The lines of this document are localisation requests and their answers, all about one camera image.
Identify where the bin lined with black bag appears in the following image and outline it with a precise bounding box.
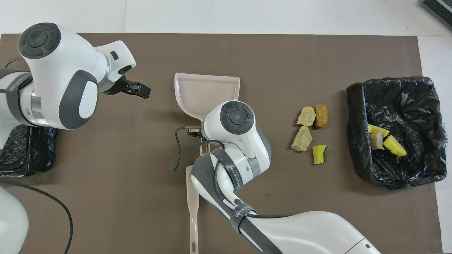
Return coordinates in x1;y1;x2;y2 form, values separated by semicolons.
346;76;448;190
0;124;57;177

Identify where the green topped yellow sponge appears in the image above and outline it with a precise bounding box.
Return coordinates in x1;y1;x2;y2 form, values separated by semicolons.
383;135;407;157

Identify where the small yellow green sponge piece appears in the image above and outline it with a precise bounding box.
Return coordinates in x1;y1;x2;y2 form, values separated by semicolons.
312;145;328;165

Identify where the beige brush with black bristles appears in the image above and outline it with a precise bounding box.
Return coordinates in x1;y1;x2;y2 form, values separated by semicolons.
186;165;200;254

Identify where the notched yellow sponge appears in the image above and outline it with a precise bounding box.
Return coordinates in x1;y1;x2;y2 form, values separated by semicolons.
367;124;390;138

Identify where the dark ribbed device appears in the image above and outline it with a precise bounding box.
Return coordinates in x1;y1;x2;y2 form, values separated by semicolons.
421;0;452;30

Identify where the beige plastic dustpan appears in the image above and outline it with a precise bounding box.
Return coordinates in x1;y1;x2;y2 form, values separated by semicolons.
174;73;241;157

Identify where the pale fried dumpling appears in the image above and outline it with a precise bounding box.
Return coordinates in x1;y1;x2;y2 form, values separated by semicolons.
369;132;385;150
297;106;316;127
291;126;313;152

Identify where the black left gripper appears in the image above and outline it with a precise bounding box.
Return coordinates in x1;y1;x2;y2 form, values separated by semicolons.
105;75;151;98

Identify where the brown fried nugget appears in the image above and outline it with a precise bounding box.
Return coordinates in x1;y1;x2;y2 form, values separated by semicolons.
314;104;329;128

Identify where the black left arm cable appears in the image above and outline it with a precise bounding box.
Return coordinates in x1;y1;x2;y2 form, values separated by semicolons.
0;56;73;254

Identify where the brown table mat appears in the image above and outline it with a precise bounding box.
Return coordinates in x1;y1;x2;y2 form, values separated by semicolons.
0;34;443;254

